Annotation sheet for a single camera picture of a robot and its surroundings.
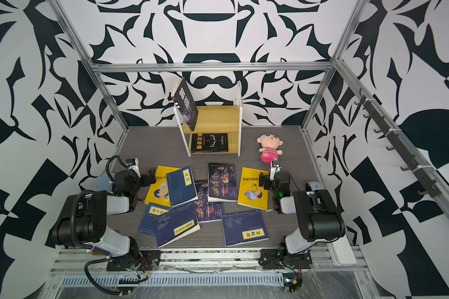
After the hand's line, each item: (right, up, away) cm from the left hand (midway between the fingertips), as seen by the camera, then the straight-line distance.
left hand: (143, 166), depth 93 cm
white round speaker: (+81, -8, -8) cm, 82 cm away
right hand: (+64, -2, +1) cm, 64 cm away
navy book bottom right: (+48, -25, -11) cm, 56 cm away
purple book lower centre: (+32, -19, -8) cm, 38 cm away
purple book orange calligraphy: (+39, -8, +1) cm, 39 cm away
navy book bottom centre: (+19, -24, -12) cm, 33 cm away
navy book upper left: (+19, -10, -1) cm, 21 cm away
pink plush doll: (+65, +11, +12) cm, 67 cm away
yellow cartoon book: (+52, -13, -2) cm, 54 cm away
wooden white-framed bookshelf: (+36, +18, -2) cm, 41 cm away
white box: (+84, -30, -21) cm, 92 cm away
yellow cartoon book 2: (+8, -12, -2) cm, 15 cm away
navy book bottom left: (+8, -19, -8) cm, 22 cm away
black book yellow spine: (+31, +12, +12) cm, 36 cm away
